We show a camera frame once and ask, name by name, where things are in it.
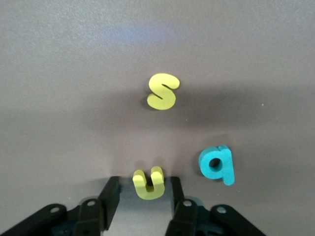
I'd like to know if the yellow foam letter n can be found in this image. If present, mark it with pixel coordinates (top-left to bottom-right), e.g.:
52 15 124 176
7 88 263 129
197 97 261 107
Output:
132 166 165 200

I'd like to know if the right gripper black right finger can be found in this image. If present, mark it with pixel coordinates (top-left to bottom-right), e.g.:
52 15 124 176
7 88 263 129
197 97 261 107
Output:
164 176 266 236

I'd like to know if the yellow foam letter s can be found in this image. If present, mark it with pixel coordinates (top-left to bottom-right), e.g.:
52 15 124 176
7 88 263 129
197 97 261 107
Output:
147 73 181 111

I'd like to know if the teal foam letter b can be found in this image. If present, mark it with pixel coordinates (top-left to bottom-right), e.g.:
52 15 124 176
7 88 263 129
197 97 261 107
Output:
198 144 236 186

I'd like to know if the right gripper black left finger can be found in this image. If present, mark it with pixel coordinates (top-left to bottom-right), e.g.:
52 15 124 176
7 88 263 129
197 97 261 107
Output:
0 176 121 236

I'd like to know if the brown paper table cover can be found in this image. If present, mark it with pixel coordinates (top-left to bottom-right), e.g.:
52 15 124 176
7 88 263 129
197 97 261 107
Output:
0 0 315 236

